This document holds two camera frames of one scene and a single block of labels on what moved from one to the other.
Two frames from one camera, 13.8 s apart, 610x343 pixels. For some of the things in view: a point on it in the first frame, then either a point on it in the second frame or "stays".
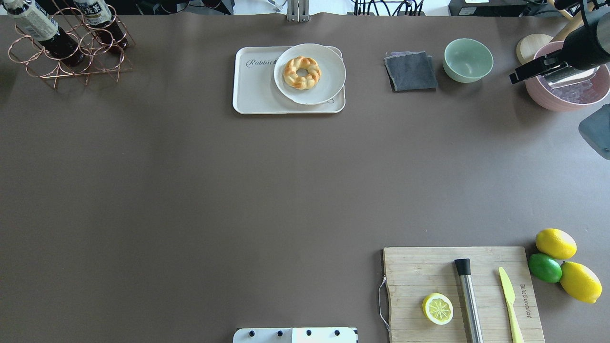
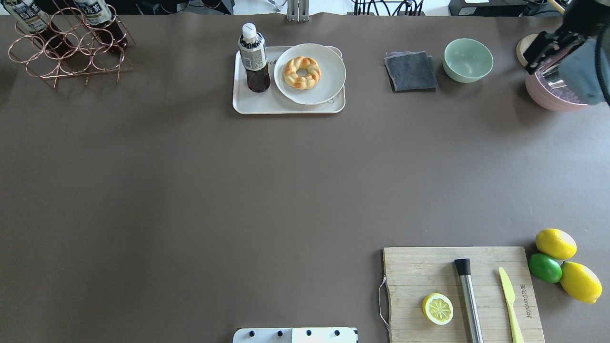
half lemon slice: (438, 308) stays
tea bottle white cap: (37, 25) -> (253, 49)
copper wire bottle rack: (91, 46) stays
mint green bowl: (467, 60) stays
